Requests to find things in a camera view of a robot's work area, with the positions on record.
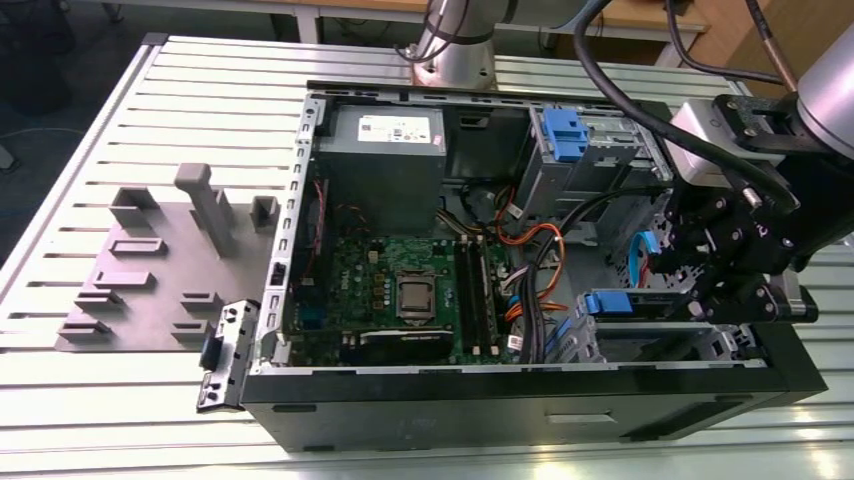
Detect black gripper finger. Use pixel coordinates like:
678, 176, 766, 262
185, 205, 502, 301
657, 194, 756, 274
686, 273, 780, 326

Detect hard disk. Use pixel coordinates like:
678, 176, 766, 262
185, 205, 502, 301
546, 288, 702, 362

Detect silver disk bay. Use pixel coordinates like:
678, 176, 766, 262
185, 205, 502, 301
570, 287, 766, 365

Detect silver drive cage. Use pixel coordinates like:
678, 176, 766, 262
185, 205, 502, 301
520, 104, 673, 224

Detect blue plastic drive latch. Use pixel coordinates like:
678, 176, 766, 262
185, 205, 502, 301
544, 107, 593, 164

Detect wooden cabinet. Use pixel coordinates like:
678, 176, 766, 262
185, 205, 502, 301
686, 0, 854, 136

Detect RAM slot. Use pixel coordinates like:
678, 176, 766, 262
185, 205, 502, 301
472, 234, 504, 356
456, 234, 488, 357

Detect wooden desk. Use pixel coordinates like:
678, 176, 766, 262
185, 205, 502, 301
586, 0, 709, 66

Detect CPU socket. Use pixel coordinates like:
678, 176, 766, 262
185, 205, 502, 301
392, 268, 444, 327

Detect black open PC case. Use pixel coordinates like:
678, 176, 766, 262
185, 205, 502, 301
239, 78, 829, 454

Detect silver CPU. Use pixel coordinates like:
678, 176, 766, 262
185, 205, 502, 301
398, 282, 436, 319

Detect silver power supply unit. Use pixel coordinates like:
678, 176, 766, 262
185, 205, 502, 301
313, 103, 448, 237

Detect black graphics card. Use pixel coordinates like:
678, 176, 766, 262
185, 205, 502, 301
339, 327, 456, 364

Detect green motherboard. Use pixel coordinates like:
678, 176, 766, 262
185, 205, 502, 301
283, 234, 529, 366

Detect black case fan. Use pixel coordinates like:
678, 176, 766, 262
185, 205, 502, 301
297, 164, 335, 296

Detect grey parts rack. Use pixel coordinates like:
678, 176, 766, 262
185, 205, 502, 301
51, 162, 282, 355

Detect black office chair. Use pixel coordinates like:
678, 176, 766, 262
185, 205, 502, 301
0, 0, 77, 119

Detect silver cylinder wrist camera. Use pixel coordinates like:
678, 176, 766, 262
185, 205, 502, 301
766, 283, 821, 324

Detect blue data wire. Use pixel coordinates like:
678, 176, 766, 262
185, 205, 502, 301
626, 227, 664, 290

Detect black sleeved cable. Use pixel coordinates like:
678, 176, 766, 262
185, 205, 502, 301
533, 183, 674, 281

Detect orange yellow power wires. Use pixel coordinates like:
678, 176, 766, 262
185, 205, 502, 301
437, 207, 570, 326

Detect black wire bundle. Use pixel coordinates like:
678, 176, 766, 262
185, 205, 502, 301
504, 234, 566, 365

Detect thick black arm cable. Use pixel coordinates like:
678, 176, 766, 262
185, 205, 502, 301
664, 0, 789, 86
572, 0, 803, 211

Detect grey brown arm cable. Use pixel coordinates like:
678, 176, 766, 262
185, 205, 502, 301
744, 0, 803, 96

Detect red black fan wire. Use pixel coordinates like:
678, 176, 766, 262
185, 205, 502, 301
301, 177, 333, 287

